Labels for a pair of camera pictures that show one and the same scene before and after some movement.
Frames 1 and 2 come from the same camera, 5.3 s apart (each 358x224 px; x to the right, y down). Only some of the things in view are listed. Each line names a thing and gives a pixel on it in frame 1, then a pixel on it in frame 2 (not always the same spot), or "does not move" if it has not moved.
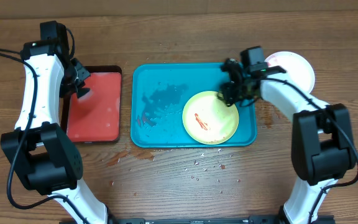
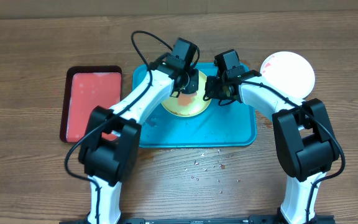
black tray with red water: [96, 116] does not move
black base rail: [169, 219] does not move
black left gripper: [84, 74] -> [194, 84]
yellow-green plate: [208, 120] -> [189, 104]
